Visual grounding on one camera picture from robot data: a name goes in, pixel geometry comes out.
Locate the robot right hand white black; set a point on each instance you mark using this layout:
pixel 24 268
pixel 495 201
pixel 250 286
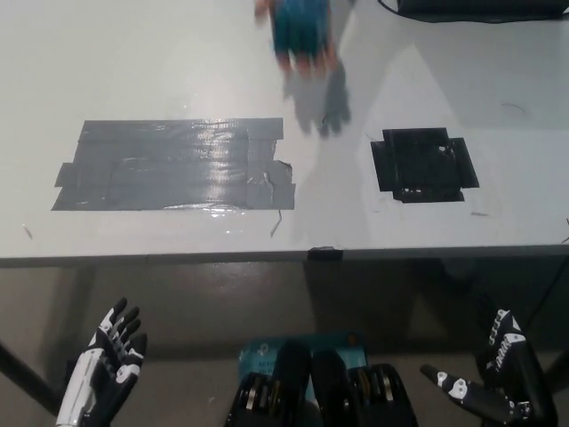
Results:
pixel 511 369

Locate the person's hand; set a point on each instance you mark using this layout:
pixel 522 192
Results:
pixel 306 64

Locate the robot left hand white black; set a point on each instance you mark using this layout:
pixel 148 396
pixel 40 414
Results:
pixel 84 382

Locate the teal rubik's cube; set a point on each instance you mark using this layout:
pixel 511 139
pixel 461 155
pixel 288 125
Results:
pixel 298 22

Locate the black tape square patch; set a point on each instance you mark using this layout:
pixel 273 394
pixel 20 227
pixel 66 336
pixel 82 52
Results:
pixel 418 164

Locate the black flat device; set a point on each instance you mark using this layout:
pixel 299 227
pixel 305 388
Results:
pixel 480 8

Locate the small black tape strip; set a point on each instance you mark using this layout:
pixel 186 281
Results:
pixel 325 253

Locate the grey duct tape patch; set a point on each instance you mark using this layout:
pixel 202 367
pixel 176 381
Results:
pixel 169 169

